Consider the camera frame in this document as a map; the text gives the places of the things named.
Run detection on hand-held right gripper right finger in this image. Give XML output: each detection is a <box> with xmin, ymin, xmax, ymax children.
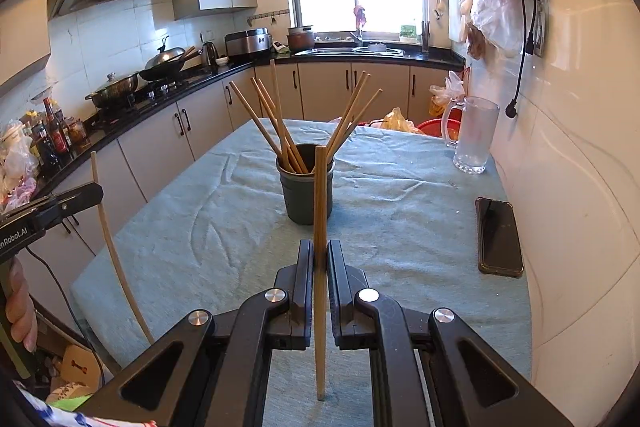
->
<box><xmin>327</xmin><ymin>239</ymin><xmax>576</xmax><ymax>427</ymax></box>

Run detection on sink faucet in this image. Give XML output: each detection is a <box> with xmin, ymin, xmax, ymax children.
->
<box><xmin>352</xmin><ymin>5</ymin><xmax>369</xmax><ymax>48</ymax></box>

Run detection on brown clay pot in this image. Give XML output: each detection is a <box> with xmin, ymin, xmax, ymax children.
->
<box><xmin>285</xmin><ymin>25</ymin><xmax>317</xmax><ymax>53</ymax></box>

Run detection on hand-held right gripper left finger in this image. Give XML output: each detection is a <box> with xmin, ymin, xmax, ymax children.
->
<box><xmin>75</xmin><ymin>238</ymin><xmax>315</xmax><ymax>427</ymax></box>

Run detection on steel rice cooker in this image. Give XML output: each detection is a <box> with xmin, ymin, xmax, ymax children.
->
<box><xmin>224</xmin><ymin>27</ymin><xmax>274</xmax><ymax>58</ymax></box>

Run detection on person's left hand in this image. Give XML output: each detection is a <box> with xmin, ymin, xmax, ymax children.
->
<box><xmin>5</xmin><ymin>256</ymin><xmax>39</xmax><ymax>354</ymax></box>

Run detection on black power cable with plug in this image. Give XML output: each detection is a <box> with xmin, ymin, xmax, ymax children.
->
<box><xmin>504</xmin><ymin>0</ymin><xmax>532</xmax><ymax>120</ymax></box>

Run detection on white hanging plastic bag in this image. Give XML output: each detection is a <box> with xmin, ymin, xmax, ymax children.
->
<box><xmin>469</xmin><ymin>0</ymin><xmax>527</xmax><ymax>58</ymax></box>

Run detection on steel sink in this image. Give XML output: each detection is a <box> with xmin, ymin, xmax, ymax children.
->
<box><xmin>294</xmin><ymin>46</ymin><xmax>406</xmax><ymax>57</ymax></box>

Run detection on pile of crumpled plastic bags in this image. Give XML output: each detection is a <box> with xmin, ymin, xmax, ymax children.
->
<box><xmin>0</xmin><ymin>119</ymin><xmax>42</xmax><ymax>209</ymax></box>

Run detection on dark grey chopstick holder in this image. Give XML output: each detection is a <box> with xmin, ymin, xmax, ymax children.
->
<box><xmin>276</xmin><ymin>143</ymin><xmax>335</xmax><ymax>226</ymax></box>

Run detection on black smartphone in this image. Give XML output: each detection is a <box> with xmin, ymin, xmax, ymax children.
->
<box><xmin>475</xmin><ymin>196</ymin><xmax>525</xmax><ymax>279</ymax></box>

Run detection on black kitchen countertop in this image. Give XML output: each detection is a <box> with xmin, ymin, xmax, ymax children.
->
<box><xmin>30</xmin><ymin>48</ymin><xmax>466</xmax><ymax>202</ymax></box>

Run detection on hanging bag of brown food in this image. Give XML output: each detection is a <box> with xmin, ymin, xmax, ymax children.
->
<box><xmin>465</xmin><ymin>19</ymin><xmax>490</xmax><ymax>60</ymax></box>

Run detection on gas stove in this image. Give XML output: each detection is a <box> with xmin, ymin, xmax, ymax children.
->
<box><xmin>94</xmin><ymin>76</ymin><xmax>202</xmax><ymax>114</ymax></box>

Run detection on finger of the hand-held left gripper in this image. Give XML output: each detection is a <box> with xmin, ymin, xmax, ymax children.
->
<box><xmin>27</xmin><ymin>180</ymin><xmax>105</xmax><ymax>229</ymax></box>

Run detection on small utensil hook rail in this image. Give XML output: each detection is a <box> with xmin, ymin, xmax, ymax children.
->
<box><xmin>248</xmin><ymin>9</ymin><xmax>291</xmax><ymax>22</ymax></box>

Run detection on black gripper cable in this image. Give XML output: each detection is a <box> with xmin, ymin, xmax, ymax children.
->
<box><xmin>26</xmin><ymin>246</ymin><xmax>107</xmax><ymax>389</ymax></box>

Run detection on striped clothing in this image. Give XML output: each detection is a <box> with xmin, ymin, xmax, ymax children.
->
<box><xmin>17</xmin><ymin>384</ymin><xmax>159</xmax><ymax>427</ymax></box>

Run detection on red plastic basket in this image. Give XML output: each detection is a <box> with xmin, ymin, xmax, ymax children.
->
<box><xmin>369</xmin><ymin>117</ymin><xmax>462</xmax><ymax>142</ymax></box>

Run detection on black wok with lid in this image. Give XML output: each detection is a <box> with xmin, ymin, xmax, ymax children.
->
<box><xmin>139</xmin><ymin>35</ymin><xmax>201</xmax><ymax>82</ymax></box>

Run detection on cardboard box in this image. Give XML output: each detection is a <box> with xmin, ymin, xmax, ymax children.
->
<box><xmin>46</xmin><ymin>343</ymin><xmax>107</xmax><ymax>404</ymax></box>

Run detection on yellow plastic bag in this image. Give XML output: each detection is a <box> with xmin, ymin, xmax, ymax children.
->
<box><xmin>379</xmin><ymin>107</ymin><xmax>427</xmax><ymax>136</ymax></box>

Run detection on steel pot with glass lid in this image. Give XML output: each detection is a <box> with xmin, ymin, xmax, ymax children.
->
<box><xmin>84</xmin><ymin>71</ymin><xmax>141</xmax><ymax>108</ymax></box>

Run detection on blue-green table towel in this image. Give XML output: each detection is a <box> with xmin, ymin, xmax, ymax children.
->
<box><xmin>70</xmin><ymin>118</ymin><xmax>533</xmax><ymax>427</ymax></box>

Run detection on clear glass mug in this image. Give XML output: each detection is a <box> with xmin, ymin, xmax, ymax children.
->
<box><xmin>441</xmin><ymin>96</ymin><xmax>501</xmax><ymax>175</ymax></box>

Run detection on light wooden chopstick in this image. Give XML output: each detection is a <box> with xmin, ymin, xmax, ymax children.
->
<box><xmin>312</xmin><ymin>146</ymin><xmax>329</xmax><ymax>402</ymax></box>
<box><xmin>90</xmin><ymin>151</ymin><xmax>156</xmax><ymax>347</ymax></box>

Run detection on beige lower cabinets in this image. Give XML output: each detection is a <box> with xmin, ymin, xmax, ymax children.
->
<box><xmin>25</xmin><ymin>63</ymin><xmax>466</xmax><ymax>268</ymax></box>

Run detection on bunch of chopsticks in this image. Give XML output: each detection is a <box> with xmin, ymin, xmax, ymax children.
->
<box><xmin>229</xmin><ymin>59</ymin><xmax>383</xmax><ymax>175</ymax></box>

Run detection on white hanging cutting board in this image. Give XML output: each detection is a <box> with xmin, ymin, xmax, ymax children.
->
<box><xmin>447</xmin><ymin>0</ymin><xmax>469</xmax><ymax>43</ymax></box>

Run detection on cluster of condiment bottles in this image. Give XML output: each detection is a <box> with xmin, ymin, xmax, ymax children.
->
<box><xmin>27</xmin><ymin>97</ymin><xmax>92</xmax><ymax>168</ymax></box>

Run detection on wall socket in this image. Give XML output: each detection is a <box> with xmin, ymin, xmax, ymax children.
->
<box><xmin>532</xmin><ymin>6</ymin><xmax>547</xmax><ymax>58</ymax></box>

